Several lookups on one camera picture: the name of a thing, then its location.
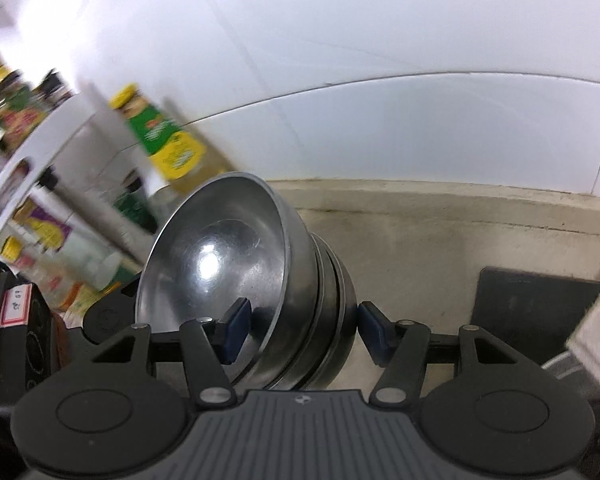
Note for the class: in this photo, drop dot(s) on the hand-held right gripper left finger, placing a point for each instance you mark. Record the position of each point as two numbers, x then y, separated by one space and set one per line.
237 327

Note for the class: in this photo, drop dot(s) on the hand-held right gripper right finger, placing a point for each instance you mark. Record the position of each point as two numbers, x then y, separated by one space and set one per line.
372 330

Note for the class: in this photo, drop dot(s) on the stainless steel bowl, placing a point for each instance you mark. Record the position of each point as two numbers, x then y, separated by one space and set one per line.
331 320
317 310
348 320
215 260

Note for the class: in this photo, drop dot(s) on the small yellow cap bottle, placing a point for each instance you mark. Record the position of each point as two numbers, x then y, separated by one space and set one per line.
14 252

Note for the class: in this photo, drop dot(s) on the white plastic bottle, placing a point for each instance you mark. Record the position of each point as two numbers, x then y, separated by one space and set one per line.
100 260

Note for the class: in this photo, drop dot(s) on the purple label bottle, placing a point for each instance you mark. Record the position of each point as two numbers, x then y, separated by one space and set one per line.
47 225

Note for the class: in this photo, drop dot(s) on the black flat mat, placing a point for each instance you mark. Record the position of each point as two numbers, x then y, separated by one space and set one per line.
525 310

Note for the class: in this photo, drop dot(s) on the dark green bottle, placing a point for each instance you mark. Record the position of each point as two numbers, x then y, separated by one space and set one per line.
135 205

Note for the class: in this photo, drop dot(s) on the grey metal pot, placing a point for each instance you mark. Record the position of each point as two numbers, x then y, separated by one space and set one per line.
562 367

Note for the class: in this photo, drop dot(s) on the yellow cap green label bottle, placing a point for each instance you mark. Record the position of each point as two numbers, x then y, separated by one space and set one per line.
170 140

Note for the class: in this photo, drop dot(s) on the white condiment shelf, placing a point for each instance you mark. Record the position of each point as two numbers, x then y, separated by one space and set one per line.
55 130

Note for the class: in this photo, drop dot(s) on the dark jars on shelf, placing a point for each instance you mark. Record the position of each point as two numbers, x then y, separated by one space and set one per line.
12 105

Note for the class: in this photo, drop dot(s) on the dark jar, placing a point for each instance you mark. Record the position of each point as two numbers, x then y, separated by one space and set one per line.
55 91

